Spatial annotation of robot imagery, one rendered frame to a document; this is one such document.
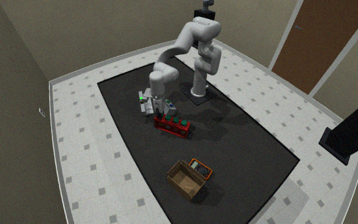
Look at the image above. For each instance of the orange rectangular block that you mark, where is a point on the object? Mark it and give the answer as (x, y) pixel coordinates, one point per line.
(201, 168)

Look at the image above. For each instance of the brown cardboard box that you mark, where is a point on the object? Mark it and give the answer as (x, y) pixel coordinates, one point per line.
(185, 180)

